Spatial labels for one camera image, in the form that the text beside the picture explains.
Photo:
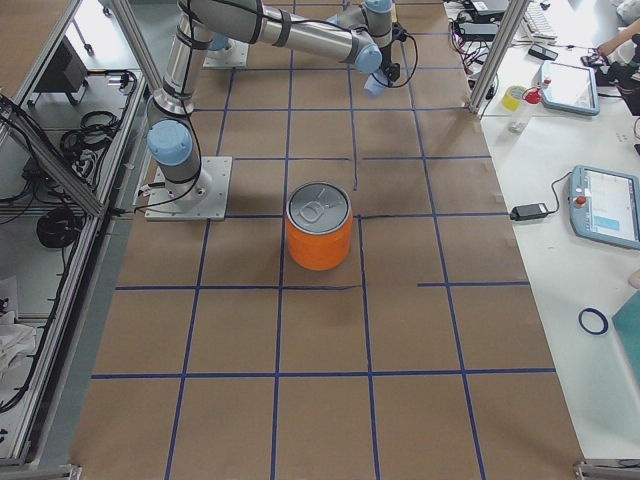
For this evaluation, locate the crumpled white cloth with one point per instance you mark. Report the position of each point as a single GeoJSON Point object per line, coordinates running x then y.
{"type": "Point", "coordinates": [17, 340]}

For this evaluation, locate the blue teach pendant near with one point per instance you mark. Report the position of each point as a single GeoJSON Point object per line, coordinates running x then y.
{"type": "Point", "coordinates": [604, 206]}

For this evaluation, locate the red-capped squeeze bottle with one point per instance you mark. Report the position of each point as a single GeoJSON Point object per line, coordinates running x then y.
{"type": "Point", "coordinates": [528, 105]}

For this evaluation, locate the aluminium frame post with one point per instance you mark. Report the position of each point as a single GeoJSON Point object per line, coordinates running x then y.
{"type": "Point", "coordinates": [509, 25]}

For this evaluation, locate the orange can-shaped container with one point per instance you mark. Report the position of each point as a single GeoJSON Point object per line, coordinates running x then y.
{"type": "Point", "coordinates": [318, 226]}

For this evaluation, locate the translucent white plastic cup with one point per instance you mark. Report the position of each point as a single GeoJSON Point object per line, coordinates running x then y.
{"type": "Point", "coordinates": [376, 84]}

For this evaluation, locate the green cutting mat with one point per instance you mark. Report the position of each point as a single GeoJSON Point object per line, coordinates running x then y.
{"type": "Point", "coordinates": [626, 323]}

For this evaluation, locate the blue teach pendant far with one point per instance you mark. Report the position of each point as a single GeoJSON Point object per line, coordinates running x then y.
{"type": "Point", "coordinates": [569, 88]}

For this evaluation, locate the blue teach pendant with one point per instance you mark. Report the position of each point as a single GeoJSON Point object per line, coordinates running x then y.
{"type": "Point", "coordinates": [569, 88]}
{"type": "Point", "coordinates": [604, 206]}

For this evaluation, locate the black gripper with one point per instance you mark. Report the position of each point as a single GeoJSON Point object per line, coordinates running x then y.
{"type": "Point", "coordinates": [387, 54]}

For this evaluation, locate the yellow tape roll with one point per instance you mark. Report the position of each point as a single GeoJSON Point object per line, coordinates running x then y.
{"type": "Point", "coordinates": [512, 97]}

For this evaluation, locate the black power adapter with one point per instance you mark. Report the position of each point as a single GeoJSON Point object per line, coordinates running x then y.
{"type": "Point", "coordinates": [529, 212]}

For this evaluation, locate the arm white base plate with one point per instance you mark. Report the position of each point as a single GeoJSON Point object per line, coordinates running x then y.
{"type": "Point", "coordinates": [227, 55]}
{"type": "Point", "coordinates": [206, 200]}

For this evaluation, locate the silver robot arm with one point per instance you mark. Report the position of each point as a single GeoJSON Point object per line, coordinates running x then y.
{"type": "Point", "coordinates": [218, 34]}

